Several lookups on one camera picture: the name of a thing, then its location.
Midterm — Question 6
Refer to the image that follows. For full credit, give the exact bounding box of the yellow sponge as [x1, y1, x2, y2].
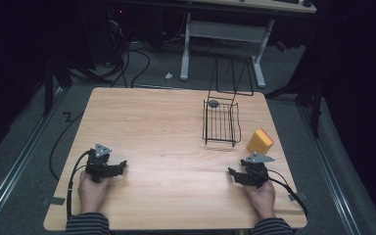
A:
[245, 127, 275, 156]

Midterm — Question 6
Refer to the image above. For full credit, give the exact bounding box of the white-legged desk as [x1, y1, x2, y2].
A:
[179, 0, 318, 89]

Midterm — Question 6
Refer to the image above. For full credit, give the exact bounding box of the metal floor rail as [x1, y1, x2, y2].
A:
[298, 106, 363, 235]
[0, 86, 67, 229]

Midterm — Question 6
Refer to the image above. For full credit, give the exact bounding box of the grey tape piece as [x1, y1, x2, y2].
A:
[46, 196, 67, 207]
[287, 191, 307, 203]

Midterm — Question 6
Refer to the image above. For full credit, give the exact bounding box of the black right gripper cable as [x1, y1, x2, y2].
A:
[266, 168, 308, 217]

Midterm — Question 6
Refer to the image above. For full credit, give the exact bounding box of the black floor cable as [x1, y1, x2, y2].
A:
[48, 111, 85, 182]

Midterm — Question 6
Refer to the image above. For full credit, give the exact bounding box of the black metal stand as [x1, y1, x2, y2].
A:
[41, 57, 114, 118]
[264, 76, 324, 139]

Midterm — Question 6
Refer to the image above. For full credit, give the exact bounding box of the bundle of black cables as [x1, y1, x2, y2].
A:
[102, 6, 152, 89]

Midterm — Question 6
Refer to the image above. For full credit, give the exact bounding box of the black wire rack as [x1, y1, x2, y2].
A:
[202, 56, 256, 148]

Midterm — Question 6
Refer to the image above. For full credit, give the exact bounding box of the person's right hand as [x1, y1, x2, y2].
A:
[242, 179, 277, 220]

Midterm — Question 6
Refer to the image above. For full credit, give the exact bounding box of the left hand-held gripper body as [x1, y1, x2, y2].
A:
[84, 142, 113, 184]

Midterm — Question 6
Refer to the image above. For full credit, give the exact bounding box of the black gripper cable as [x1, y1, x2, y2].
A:
[65, 149, 93, 220]
[266, 168, 308, 217]

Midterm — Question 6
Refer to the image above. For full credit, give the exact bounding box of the person's left hand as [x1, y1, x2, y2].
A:
[77, 169, 113, 215]

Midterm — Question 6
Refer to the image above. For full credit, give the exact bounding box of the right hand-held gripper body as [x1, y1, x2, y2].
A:
[240, 152, 276, 190]

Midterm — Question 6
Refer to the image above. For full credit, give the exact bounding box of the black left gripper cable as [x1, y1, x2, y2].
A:
[65, 149, 93, 220]

